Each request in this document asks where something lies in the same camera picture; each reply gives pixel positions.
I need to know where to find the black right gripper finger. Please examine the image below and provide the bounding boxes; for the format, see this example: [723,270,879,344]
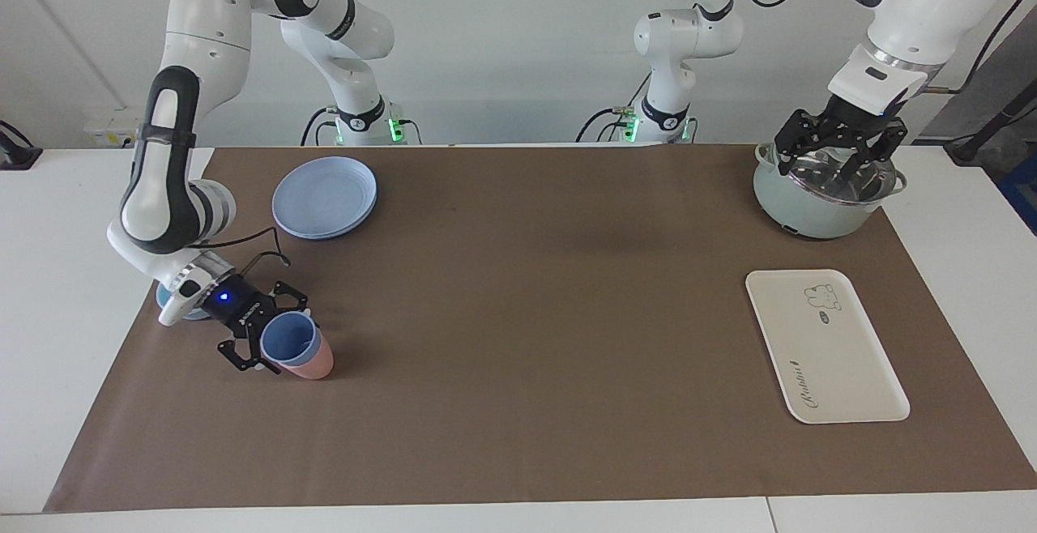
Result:
[270,280,310,317]
[217,335,281,375]

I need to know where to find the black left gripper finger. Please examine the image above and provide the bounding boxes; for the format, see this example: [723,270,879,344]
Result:
[774,110,827,176]
[843,118,907,185]

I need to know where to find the blue ribbed cup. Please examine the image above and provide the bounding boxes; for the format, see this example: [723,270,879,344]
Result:
[260,311,323,369]

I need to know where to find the pink cup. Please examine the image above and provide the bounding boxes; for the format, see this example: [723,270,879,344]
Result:
[280,340,334,380]

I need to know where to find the cream tray with rabbit print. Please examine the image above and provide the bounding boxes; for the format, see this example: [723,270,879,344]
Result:
[745,269,911,424]

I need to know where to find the light blue bowl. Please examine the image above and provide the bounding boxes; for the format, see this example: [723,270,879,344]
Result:
[156,280,213,322]

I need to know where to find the pale green cooking pot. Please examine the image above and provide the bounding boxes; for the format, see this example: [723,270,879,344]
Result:
[752,143,908,240]

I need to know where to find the blue round plate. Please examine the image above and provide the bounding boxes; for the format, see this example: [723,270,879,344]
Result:
[271,156,378,241]

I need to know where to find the black stand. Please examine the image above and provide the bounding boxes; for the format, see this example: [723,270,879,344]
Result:
[944,79,1037,166]

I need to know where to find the blue crate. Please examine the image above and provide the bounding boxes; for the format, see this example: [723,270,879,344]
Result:
[1001,152,1037,234]

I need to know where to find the brown table mat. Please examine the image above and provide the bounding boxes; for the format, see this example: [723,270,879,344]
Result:
[43,144,1037,514]

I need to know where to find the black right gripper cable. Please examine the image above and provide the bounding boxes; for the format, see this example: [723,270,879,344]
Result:
[194,227,292,275]

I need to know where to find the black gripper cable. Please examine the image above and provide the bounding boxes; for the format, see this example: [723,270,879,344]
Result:
[194,227,292,275]
[924,0,1036,96]

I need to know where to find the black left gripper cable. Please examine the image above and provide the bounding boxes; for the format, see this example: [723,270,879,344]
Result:
[924,0,1036,96]

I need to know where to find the black right base cable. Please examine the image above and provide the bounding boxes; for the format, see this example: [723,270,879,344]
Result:
[301,106,338,147]

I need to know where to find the black base cable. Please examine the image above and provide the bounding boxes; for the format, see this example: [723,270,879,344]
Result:
[575,71,654,143]
[301,106,338,147]

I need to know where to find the black left base cable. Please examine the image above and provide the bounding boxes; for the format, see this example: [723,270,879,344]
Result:
[575,71,654,143]

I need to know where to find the white wall socket box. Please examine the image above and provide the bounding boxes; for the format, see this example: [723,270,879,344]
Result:
[83,108,159,147]

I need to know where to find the black clamp mount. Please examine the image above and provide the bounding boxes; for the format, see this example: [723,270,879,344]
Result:
[0,120,43,171]

